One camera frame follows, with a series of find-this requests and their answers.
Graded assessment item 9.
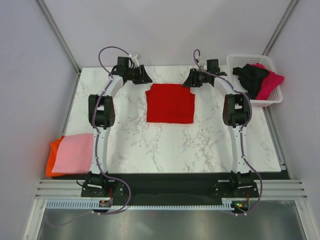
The black t shirt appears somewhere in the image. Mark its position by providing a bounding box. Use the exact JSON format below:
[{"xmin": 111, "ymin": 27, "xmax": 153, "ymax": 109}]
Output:
[{"xmin": 232, "ymin": 64, "xmax": 269, "ymax": 100}]

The aluminium frame post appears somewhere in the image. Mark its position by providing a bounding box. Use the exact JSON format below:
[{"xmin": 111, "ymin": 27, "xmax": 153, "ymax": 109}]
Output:
[
  {"xmin": 34, "ymin": 0, "xmax": 81, "ymax": 76},
  {"xmin": 262, "ymin": 0, "xmax": 301, "ymax": 56}
]

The aluminium front rail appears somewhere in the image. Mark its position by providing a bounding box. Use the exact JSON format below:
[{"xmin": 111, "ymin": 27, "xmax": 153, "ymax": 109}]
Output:
[{"xmin": 35, "ymin": 179, "xmax": 307, "ymax": 201}]

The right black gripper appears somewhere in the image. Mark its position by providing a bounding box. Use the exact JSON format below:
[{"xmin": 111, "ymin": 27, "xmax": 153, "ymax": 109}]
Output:
[{"xmin": 182, "ymin": 68, "xmax": 210, "ymax": 88}]

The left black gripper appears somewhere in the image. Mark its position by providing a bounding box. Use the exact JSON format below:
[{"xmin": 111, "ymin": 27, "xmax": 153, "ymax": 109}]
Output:
[{"xmin": 126, "ymin": 65, "xmax": 153, "ymax": 86}]

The red t shirt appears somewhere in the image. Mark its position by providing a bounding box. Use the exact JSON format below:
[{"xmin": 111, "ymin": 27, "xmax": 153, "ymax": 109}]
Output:
[{"xmin": 145, "ymin": 83, "xmax": 196, "ymax": 124}]

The right aluminium frame post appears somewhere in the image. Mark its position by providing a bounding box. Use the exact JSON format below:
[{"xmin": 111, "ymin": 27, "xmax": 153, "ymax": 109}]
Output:
[{"xmin": 262, "ymin": 0, "xmax": 301, "ymax": 56}]

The white plastic basket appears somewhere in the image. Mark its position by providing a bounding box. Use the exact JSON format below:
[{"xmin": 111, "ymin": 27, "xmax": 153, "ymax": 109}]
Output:
[{"xmin": 226, "ymin": 54, "xmax": 283, "ymax": 108}]

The white slotted cable duct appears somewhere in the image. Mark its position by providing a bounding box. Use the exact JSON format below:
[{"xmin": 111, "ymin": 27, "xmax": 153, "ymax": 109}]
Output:
[{"xmin": 45, "ymin": 199, "xmax": 247, "ymax": 211}]

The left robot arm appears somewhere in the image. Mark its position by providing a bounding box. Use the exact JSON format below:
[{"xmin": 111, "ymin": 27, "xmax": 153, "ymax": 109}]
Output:
[{"xmin": 88, "ymin": 54, "xmax": 153, "ymax": 175}]

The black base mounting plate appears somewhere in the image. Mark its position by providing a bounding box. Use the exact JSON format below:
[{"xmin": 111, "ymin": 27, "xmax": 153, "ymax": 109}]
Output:
[{"xmin": 81, "ymin": 172, "xmax": 259, "ymax": 206}]

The left aluminium frame post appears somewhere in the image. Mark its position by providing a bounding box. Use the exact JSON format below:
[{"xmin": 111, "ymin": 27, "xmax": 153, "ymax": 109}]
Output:
[{"xmin": 34, "ymin": 0, "xmax": 81, "ymax": 76}]

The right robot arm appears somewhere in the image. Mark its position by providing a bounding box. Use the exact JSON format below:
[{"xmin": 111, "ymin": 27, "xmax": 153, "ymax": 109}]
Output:
[{"xmin": 182, "ymin": 59, "xmax": 252, "ymax": 175}]

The folded pink t shirt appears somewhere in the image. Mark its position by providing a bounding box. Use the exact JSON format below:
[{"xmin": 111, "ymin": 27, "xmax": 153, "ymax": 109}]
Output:
[{"xmin": 52, "ymin": 133, "xmax": 94, "ymax": 175}]

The magenta t shirt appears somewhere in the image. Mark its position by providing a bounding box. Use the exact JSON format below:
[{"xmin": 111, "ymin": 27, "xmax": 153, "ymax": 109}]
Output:
[{"xmin": 255, "ymin": 70, "xmax": 285, "ymax": 101}]

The folded orange t shirt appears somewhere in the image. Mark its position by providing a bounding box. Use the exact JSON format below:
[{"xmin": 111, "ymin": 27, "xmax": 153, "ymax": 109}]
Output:
[{"xmin": 45, "ymin": 136, "xmax": 64, "ymax": 178}]

